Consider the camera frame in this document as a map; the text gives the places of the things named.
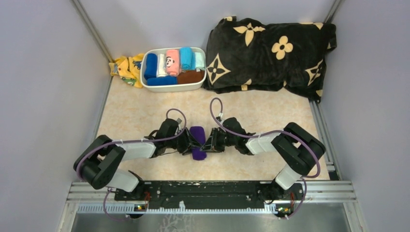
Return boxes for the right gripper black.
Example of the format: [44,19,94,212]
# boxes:
[200,127,237,153]

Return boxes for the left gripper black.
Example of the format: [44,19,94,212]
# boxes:
[166,127,202,156]

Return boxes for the purple towel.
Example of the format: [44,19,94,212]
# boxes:
[190,126,207,161]

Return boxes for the pink panda towel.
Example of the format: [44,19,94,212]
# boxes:
[165,49,180,76]

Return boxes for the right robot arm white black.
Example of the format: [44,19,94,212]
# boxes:
[200,117,326,199]

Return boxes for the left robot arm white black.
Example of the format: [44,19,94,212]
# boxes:
[73,118,202,200]

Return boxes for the white plastic bin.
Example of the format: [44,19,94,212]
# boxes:
[140,48,207,92]

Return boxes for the dark blue rolled towel lying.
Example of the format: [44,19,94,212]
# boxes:
[146,76,177,86]

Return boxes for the brown rolled towel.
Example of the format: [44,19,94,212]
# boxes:
[176,70,204,84]

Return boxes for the white rolled towel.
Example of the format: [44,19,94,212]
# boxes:
[156,54,168,77]

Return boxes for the dark blue rolled towel upright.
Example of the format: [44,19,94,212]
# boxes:
[144,53,158,80]

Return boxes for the yellow patterned cloth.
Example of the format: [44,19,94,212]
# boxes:
[109,53,144,88]

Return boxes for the pale mint rolled towel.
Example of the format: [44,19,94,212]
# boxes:
[194,52,205,71]

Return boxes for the black floral blanket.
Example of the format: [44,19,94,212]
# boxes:
[203,16,337,102]

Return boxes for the light blue rolled towel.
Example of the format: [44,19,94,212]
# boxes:
[179,47,195,71]

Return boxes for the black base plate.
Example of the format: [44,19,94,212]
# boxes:
[114,181,304,210]

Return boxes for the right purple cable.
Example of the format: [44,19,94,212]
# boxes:
[209,97,322,220]

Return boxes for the purple cable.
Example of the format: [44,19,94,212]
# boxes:
[75,108,188,222]
[209,97,322,220]

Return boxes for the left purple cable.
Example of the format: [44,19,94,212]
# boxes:
[75,108,188,222]

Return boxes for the aluminium frame rail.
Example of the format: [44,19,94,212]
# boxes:
[58,180,367,232]

